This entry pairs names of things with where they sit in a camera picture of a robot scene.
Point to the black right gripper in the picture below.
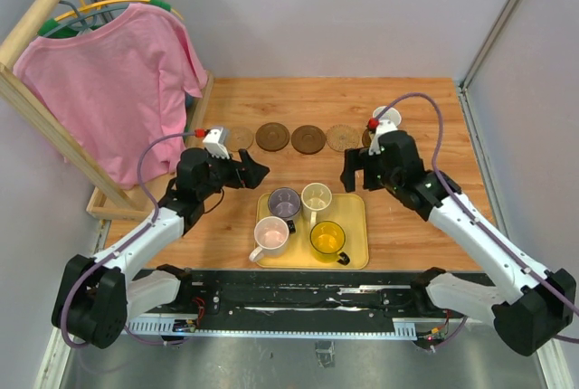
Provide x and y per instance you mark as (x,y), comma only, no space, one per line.
(355,159)

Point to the yellow glass mug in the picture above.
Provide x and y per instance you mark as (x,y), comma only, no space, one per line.
(327,241)

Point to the teal garment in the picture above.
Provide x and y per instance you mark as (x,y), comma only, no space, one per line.
(191,101)

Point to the wooden clothes rack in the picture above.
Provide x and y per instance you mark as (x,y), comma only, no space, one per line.
(109,201)

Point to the purple glass mug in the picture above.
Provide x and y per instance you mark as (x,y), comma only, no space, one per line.
(284,203)

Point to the pink t-shirt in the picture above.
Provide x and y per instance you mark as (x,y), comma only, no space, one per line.
(120,90)

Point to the cream ceramic mug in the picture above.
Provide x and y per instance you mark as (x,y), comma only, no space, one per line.
(316,199)

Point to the white green-handled mug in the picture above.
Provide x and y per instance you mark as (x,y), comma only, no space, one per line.
(388,114)

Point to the grey-blue clothes hanger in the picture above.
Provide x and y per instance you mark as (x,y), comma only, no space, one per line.
(82,21)

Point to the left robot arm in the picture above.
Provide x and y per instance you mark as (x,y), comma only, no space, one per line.
(173,216)

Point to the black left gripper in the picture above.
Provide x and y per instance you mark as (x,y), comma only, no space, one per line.
(249,173)

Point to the aluminium corner post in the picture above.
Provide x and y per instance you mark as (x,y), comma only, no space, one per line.
(497,28)

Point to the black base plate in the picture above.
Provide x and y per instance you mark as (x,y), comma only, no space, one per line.
(302,297)

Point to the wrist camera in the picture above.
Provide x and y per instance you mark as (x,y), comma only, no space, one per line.
(379,128)
(214,142)

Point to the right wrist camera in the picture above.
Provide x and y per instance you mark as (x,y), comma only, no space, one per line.
(379,128)

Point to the grey slotted cable duct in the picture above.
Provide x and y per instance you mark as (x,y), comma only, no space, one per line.
(183,327)

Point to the pink ceramic mug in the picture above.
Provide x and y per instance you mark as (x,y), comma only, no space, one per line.
(271,235)

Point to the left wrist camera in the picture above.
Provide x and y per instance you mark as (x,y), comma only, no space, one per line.
(214,142)

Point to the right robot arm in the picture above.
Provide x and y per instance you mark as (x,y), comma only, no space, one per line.
(527,304)

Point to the woven rattan coaster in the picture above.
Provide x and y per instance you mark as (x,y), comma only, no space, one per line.
(239,138)
(342,137)

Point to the brown ceramic coaster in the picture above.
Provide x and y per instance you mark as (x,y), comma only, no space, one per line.
(272,136)
(308,139)
(366,138)

